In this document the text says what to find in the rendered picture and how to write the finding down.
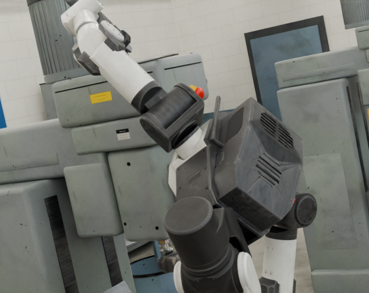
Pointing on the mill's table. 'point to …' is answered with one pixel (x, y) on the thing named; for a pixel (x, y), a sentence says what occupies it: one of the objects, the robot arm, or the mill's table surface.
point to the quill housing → (142, 190)
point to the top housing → (82, 105)
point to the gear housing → (110, 136)
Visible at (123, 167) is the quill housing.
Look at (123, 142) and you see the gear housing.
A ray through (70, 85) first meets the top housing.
